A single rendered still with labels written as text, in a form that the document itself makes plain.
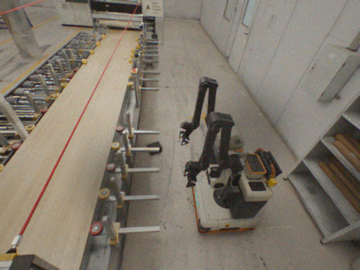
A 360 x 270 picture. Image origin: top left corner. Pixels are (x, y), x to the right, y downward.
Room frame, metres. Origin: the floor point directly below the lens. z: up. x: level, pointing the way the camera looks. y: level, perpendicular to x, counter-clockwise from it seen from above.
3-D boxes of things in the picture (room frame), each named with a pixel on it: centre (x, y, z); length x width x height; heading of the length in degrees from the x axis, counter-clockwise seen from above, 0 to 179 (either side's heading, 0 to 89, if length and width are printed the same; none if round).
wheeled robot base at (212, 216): (1.08, -0.61, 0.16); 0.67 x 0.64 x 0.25; 100
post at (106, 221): (0.38, 0.36, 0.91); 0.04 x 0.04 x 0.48; 10
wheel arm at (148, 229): (0.43, 0.28, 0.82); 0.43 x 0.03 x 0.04; 100
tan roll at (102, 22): (5.07, 1.71, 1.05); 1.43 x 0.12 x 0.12; 100
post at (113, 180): (0.62, 0.40, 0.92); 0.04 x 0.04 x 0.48; 10
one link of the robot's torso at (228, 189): (1.00, -0.46, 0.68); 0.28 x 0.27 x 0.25; 10
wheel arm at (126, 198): (0.68, 0.32, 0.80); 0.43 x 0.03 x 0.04; 100
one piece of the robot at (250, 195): (1.10, -0.70, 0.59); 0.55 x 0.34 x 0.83; 10
